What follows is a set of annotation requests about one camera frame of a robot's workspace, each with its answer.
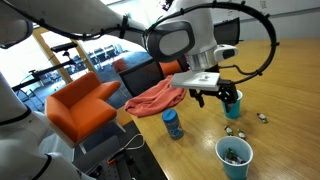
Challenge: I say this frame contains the small orange chair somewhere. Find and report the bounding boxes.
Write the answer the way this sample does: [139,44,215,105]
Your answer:
[112,58,129,74]

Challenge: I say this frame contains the black mesh chair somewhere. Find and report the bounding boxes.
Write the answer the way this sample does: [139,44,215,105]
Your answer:
[213,17,242,47]

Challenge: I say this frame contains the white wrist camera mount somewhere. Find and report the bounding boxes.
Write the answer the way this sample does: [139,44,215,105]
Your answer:
[169,71,222,93]

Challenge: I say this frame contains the orange seat chair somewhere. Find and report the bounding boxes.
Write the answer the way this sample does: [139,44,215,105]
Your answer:
[159,59,183,77]

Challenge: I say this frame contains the blue lidded snack jar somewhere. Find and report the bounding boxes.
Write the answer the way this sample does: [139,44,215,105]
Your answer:
[161,108,185,141]

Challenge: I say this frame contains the white floor cable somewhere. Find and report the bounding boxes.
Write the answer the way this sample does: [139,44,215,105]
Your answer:
[123,133,147,152]

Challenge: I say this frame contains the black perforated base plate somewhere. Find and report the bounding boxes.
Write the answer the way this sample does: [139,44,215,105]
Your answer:
[94,151,143,180]

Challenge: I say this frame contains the green potted plant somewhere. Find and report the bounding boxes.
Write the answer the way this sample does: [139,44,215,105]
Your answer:
[159,0,175,12]

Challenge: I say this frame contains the blue cup holding candies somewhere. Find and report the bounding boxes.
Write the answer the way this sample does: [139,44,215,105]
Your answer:
[214,135,254,180]

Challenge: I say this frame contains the green wrapped candy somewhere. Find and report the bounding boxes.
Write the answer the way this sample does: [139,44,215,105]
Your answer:
[236,128,247,141]
[256,112,269,125]
[224,125,235,137]

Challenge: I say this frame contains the wrapped candy pile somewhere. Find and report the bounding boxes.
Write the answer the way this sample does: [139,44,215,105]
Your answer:
[223,147,247,165]

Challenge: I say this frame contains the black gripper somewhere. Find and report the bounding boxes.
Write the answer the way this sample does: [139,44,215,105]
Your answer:
[188,79,240,113]

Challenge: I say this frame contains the black office chair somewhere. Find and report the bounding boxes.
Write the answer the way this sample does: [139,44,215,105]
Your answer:
[118,59,169,98]

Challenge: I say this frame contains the orange cloth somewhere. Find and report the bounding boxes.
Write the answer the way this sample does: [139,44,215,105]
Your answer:
[124,74,188,118]

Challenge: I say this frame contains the white whiteboard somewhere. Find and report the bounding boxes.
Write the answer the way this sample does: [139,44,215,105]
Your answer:
[211,0,320,25]

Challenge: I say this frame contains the orange armchair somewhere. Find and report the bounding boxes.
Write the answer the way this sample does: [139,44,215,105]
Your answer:
[44,70,122,149]

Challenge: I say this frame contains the black corrugated cable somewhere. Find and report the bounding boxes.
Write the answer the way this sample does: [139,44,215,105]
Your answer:
[0,0,280,86]

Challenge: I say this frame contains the empty blue paper cup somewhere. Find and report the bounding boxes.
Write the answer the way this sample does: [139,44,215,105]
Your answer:
[221,89,244,120]

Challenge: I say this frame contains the black camera tripod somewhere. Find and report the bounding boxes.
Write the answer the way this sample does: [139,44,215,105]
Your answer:
[11,41,80,93]

